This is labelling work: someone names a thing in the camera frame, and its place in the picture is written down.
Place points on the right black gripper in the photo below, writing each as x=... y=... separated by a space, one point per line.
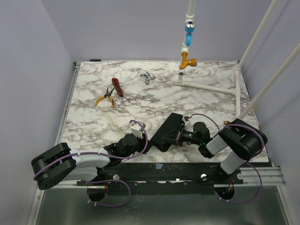
x=175 y=132

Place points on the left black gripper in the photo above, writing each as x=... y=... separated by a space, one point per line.
x=143 y=142

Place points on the black zip tool case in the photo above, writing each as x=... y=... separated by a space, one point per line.
x=172 y=121

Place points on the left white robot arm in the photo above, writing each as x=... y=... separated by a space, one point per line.
x=60 y=163

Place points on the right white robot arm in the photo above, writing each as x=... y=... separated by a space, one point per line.
x=244 y=141

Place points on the brown brass faucet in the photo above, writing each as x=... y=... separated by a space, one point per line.
x=227 y=122

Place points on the silver metal faucet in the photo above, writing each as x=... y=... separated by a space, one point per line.
x=147 y=77

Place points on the red black utility knife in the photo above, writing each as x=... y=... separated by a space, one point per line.
x=117 y=86

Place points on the orange faucet on pipe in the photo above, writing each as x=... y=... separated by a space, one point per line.
x=185 y=62

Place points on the blue valve on pipe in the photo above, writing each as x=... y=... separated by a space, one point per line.
x=189 y=29

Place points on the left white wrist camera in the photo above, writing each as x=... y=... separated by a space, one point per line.
x=137 y=131

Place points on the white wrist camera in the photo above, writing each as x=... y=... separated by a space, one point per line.
x=186 y=120
x=137 y=131

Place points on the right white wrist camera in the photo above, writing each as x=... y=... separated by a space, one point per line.
x=186 y=120

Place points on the aluminium frame rail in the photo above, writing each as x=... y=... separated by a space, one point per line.
x=38 y=197

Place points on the white PVC pipe frame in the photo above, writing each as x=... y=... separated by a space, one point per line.
x=279 y=26

